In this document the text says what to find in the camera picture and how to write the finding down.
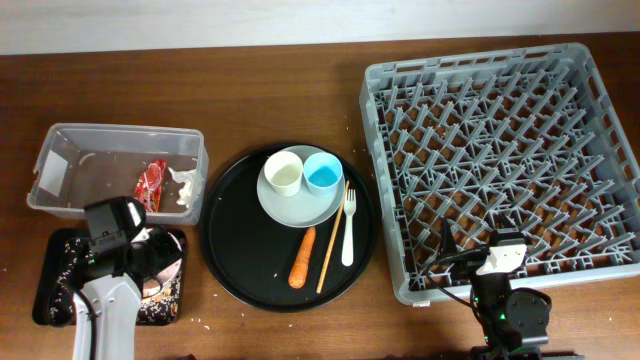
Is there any red snack wrapper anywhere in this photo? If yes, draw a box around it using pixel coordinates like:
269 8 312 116
133 159 167 213

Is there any white plastic fork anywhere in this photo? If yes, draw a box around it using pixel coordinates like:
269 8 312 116
341 189 357 267

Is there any white bowl with food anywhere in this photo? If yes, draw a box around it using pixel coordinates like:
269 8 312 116
142 254 182 301

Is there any black rectangular tray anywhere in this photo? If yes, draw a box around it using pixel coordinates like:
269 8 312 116
31 227 188 327

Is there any orange carrot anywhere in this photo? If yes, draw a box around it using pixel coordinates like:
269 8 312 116
288 227 316 289

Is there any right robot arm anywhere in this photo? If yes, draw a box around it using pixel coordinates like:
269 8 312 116
424 216 581 360

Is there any light blue cup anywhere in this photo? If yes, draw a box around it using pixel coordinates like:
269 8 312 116
303 152 343 198

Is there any cream cup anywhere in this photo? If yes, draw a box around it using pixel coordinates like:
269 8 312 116
264 151 303 197

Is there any clear plastic waste bin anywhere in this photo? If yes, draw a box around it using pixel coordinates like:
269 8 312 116
27 123 209 225

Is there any grey dishwasher rack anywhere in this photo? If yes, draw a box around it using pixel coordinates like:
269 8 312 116
360 43 639 306

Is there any white label on bin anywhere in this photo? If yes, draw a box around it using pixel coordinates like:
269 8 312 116
39 150 68 196

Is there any pale green plate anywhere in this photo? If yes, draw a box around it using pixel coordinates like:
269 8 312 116
257 145 345 228

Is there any wooden chopstick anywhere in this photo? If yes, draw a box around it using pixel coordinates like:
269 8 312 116
316 180 350 294

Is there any spilled rice food waste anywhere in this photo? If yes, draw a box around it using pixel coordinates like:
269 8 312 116
49 237 184 324

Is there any round black serving tray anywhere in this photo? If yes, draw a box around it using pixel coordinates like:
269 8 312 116
200 143 377 312

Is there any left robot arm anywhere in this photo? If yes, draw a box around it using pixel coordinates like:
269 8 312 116
61 197 183 360

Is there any white tissue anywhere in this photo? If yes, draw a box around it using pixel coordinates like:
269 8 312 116
169 168 203 208

